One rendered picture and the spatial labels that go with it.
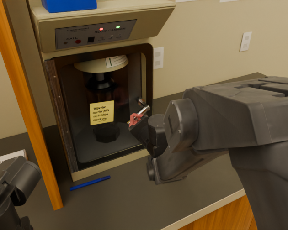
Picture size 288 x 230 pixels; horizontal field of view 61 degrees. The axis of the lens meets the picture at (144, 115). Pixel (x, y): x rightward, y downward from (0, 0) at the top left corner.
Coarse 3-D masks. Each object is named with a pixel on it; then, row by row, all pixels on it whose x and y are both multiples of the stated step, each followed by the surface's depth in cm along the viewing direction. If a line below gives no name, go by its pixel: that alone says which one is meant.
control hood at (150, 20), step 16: (128, 0) 62; (144, 0) 62; (160, 0) 61; (32, 16) 55; (48, 16) 47; (64, 16) 49; (80, 16) 50; (96, 16) 52; (112, 16) 54; (128, 16) 56; (144, 16) 58; (160, 16) 61; (48, 32) 52; (144, 32) 66; (48, 48) 57; (64, 48) 60
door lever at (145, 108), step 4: (140, 100) 80; (144, 100) 81; (140, 104) 81; (144, 104) 78; (144, 108) 77; (148, 108) 77; (140, 112) 77; (144, 112) 77; (128, 120) 77; (128, 124) 76
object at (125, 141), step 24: (120, 48) 68; (144, 48) 72; (72, 72) 66; (96, 72) 69; (120, 72) 72; (144, 72) 76; (72, 96) 69; (96, 96) 72; (120, 96) 76; (144, 96) 80; (72, 120) 73; (120, 120) 81; (96, 144) 81; (120, 144) 86
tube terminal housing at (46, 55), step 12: (36, 0) 55; (96, 0) 61; (108, 0) 62; (36, 36) 61; (84, 48) 65; (96, 48) 67; (108, 48) 68; (48, 84) 67; (60, 132) 75; (132, 156) 93; (144, 156) 96; (96, 168) 88; (108, 168) 90
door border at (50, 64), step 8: (48, 64) 62; (48, 72) 62; (56, 72) 64; (48, 80) 63; (56, 80) 65; (56, 88) 66; (56, 96) 67; (56, 112) 69; (64, 112) 70; (64, 120) 71; (64, 128) 73; (64, 136) 74; (72, 144) 77; (72, 152) 78; (72, 160) 80; (72, 168) 81
